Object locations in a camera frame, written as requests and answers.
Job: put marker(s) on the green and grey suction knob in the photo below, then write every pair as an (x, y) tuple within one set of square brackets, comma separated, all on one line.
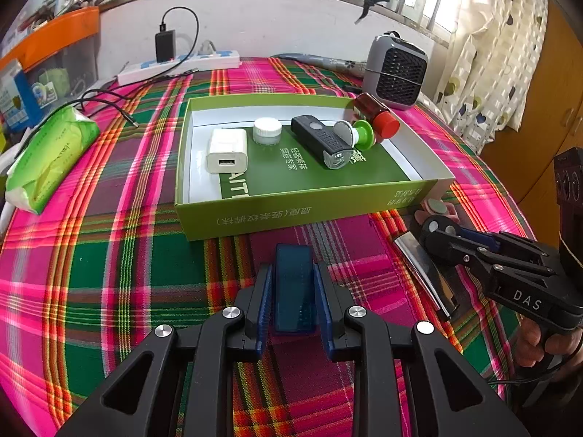
[(364, 134)]

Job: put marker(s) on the black charger adapter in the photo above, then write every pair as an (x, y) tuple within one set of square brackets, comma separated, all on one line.
[(165, 45)]

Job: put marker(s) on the heap of assorted trinkets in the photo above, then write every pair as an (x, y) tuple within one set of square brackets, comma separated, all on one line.
[(68, 4)]

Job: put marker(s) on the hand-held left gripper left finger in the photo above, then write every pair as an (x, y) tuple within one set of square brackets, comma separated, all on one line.
[(263, 309)]

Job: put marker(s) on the black bike light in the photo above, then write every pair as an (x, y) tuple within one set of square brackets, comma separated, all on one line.
[(319, 139)]

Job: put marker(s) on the blue carton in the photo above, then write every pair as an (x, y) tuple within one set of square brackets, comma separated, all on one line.
[(20, 100)]

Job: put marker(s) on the grey floral cloth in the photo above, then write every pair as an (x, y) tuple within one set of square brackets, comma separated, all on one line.
[(328, 61)]

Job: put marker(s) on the blue translucent plastic case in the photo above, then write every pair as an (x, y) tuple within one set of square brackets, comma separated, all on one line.
[(294, 291)]

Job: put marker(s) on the small white jar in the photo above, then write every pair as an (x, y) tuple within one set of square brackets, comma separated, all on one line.
[(267, 129)]

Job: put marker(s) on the grey fan heater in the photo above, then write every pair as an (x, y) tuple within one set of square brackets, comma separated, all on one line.
[(401, 73)]

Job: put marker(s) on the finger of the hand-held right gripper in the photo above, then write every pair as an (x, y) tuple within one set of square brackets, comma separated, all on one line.
[(483, 238), (492, 261)]

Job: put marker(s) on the clear storage box orange lid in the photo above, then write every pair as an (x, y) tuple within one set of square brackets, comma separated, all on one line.
[(59, 27)]

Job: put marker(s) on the white power strip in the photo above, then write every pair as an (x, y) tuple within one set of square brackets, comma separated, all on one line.
[(214, 59)]

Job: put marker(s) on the brown bottle red cap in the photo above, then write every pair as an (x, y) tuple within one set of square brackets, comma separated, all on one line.
[(385, 125)]

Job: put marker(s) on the person's right hand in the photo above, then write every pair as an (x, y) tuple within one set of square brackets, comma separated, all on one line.
[(537, 346)]

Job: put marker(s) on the pink trinket with grey disc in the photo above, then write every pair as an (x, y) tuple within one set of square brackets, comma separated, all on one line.
[(438, 207)]

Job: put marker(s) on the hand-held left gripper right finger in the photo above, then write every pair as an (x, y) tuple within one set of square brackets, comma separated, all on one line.
[(322, 314)]

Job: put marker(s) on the white dotted curtain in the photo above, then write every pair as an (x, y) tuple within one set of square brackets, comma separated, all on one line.
[(492, 54)]

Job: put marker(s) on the white USB charger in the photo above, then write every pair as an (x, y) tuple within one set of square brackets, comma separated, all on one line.
[(227, 145)]

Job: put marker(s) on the wooden cabinet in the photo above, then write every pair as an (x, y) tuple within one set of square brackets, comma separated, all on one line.
[(555, 100)]

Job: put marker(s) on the green cardboard box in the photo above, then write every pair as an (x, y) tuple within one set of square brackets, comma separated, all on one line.
[(319, 218)]

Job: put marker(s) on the green tissue pack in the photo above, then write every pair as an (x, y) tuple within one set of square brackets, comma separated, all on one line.
[(50, 154)]

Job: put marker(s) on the pink green plaid blanket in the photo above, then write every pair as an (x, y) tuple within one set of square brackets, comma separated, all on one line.
[(114, 259)]

